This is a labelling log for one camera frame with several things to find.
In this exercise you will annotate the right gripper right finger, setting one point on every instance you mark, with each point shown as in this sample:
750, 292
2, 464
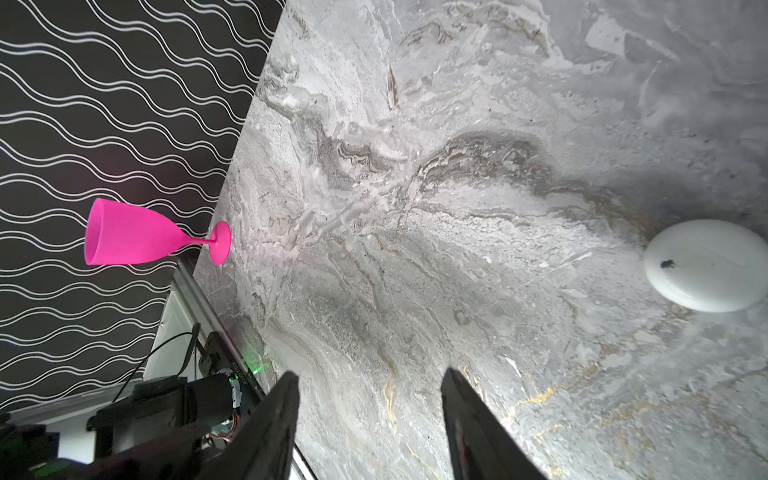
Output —
479, 446

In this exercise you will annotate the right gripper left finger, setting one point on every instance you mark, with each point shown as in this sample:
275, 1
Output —
263, 449

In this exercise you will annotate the white earbud charging case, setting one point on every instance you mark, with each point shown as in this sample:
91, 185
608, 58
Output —
709, 266

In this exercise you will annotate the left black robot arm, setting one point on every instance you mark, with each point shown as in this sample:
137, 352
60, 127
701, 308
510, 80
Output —
157, 432

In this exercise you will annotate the pink plastic goblet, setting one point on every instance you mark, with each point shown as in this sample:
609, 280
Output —
122, 234

